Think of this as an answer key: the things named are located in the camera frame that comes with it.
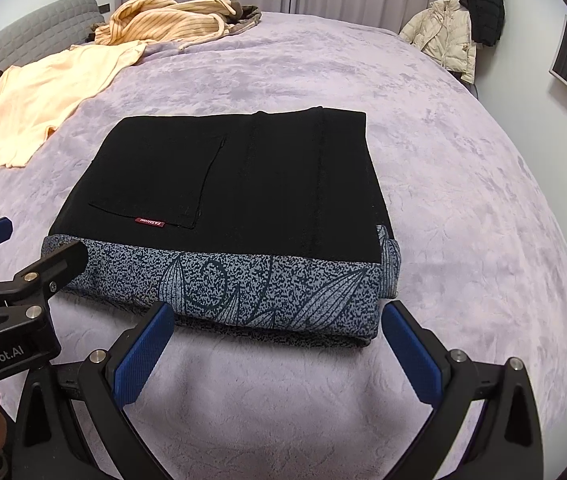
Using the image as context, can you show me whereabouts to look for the beige striped hoodie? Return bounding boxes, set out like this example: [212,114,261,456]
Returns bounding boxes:
[94,0,241,52]

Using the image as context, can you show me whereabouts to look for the purple fleece blanket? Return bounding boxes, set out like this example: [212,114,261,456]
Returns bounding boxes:
[0,10,567,480]

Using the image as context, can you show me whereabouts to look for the grey-brown garment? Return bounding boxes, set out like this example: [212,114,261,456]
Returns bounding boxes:
[226,4,263,36]

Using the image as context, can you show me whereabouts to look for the grey quilted headboard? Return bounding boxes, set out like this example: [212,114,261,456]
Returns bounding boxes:
[0,0,106,73]

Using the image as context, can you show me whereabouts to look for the cream puffer jacket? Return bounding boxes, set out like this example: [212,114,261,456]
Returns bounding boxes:
[398,0,479,85]

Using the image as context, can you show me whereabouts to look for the orange t-shirt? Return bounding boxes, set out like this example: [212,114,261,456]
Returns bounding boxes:
[0,42,148,168]

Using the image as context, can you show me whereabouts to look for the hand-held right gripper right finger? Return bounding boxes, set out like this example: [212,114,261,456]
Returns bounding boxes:
[381,300,547,480]

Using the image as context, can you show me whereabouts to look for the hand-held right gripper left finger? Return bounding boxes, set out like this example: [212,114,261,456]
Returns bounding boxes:
[13,301,176,480]

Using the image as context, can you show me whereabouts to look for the black pants with patterned lining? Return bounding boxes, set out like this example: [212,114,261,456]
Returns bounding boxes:
[42,106,403,350]

